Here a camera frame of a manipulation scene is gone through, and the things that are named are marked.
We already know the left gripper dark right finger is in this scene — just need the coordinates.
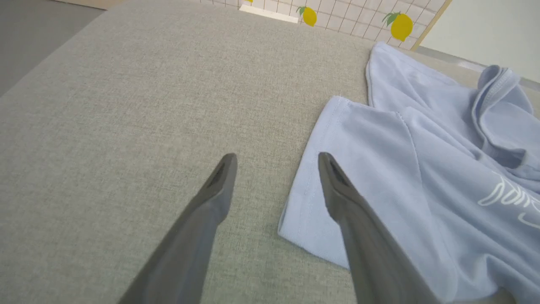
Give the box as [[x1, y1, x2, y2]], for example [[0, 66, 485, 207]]
[[318, 152, 440, 304]]

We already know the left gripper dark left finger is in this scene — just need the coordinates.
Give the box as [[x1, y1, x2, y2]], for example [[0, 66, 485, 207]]
[[118, 153, 238, 304]]

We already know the light blue t-shirt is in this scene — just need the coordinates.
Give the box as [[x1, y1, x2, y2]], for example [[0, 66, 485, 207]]
[[278, 41, 540, 304]]

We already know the lemon print grid screen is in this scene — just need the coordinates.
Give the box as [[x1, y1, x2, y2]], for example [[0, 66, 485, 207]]
[[186, 0, 453, 52]]

